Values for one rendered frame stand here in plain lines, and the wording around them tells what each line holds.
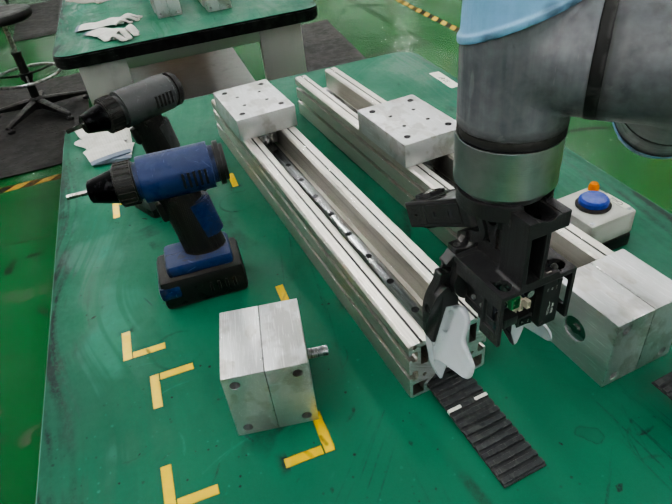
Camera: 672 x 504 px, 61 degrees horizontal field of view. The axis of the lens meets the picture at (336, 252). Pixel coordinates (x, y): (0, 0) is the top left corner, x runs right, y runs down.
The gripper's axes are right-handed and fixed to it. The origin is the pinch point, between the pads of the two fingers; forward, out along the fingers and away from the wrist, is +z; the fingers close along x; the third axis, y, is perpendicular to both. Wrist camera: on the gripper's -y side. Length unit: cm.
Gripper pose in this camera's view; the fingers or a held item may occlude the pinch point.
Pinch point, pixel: (473, 347)
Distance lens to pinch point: 58.4
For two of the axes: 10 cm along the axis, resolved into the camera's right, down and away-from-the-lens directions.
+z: 0.9, 7.9, 6.1
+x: 9.0, -3.3, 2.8
